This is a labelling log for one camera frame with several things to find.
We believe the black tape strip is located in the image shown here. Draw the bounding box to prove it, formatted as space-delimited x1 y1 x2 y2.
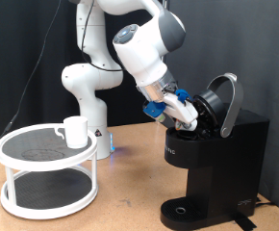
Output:
232 215 258 231

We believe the long black hanging cable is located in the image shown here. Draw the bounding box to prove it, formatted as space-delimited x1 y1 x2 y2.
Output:
0 0 63 157

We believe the black keurig coffee machine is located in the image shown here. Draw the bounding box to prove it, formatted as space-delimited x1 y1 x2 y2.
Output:
160 108 270 231

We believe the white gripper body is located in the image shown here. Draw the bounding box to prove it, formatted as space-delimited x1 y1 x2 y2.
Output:
162 91 199 131

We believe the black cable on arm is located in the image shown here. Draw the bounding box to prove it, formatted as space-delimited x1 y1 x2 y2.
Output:
80 0 125 73

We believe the blue cable clip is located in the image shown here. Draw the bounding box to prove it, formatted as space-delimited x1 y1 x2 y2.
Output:
174 89 190 104

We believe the black keurig power cord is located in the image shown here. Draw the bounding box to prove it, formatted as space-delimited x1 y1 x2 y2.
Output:
254 195 277 208

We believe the silver keurig lid handle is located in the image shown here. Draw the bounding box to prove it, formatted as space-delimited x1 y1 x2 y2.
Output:
191 72 244 139

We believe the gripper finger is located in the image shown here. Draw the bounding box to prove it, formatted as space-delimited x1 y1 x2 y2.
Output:
173 117 183 130
185 122 197 133

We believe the white two-tier turntable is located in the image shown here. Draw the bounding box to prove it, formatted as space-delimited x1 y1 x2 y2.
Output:
0 123 99 220

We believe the white plastic mug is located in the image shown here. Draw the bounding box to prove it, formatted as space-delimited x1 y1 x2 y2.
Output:
54 115 89 149

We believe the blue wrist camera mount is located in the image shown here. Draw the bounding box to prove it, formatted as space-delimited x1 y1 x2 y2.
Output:
142 100 167 123

